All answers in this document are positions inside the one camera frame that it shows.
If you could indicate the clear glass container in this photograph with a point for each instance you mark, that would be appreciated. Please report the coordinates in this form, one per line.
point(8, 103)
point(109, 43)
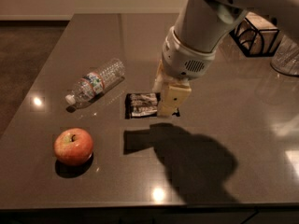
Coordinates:
point(286, 58)

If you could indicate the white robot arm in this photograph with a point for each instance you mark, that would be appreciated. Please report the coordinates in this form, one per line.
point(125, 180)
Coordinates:
point(191, 44)

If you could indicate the red apple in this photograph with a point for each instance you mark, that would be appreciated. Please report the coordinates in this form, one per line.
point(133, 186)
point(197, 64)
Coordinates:
point(73, 147)

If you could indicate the clear plastic water bottle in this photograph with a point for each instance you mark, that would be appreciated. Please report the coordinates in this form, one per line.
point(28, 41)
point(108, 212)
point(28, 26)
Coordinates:
point(97, 82)

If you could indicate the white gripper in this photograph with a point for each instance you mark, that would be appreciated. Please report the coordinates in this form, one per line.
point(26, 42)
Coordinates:
point(181, 61)

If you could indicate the black rxbar chocolate wrapper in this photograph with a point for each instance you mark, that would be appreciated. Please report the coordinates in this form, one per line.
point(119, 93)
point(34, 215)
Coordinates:
point(142, 105)

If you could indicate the napkins in basket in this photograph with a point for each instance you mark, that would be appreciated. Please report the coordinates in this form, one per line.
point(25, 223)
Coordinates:
point(257, 31)

